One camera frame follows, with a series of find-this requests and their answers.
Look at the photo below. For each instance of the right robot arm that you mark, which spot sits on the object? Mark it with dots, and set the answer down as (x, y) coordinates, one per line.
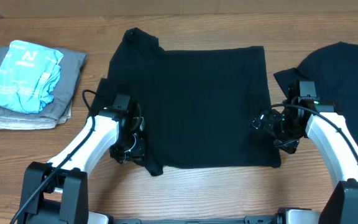
(318, 121)

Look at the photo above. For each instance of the folded light blue shirt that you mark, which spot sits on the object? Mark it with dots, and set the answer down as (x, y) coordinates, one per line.
(28, 75)

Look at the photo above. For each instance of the folded beige garment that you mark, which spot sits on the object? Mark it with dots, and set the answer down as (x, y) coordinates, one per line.
(20, 121)

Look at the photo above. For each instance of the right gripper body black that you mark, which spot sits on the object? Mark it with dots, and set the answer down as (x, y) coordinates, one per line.
(286, 132)

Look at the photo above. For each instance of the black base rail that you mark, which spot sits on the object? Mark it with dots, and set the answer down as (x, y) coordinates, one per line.
(191, 220)

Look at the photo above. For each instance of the folded grey garment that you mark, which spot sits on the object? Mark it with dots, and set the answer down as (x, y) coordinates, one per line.
(71, 65)

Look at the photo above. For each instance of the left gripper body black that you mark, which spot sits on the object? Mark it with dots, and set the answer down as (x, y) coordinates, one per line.
(130, 147)

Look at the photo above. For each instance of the black polo shirt Sydrogen logo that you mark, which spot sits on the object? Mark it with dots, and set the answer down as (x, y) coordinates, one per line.
(198, 105)

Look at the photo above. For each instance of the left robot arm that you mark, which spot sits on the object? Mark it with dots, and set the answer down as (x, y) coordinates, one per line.
(57, 191)

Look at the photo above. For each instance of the black t-shirt white label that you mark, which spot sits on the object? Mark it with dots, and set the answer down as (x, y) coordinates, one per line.
(334, 71)

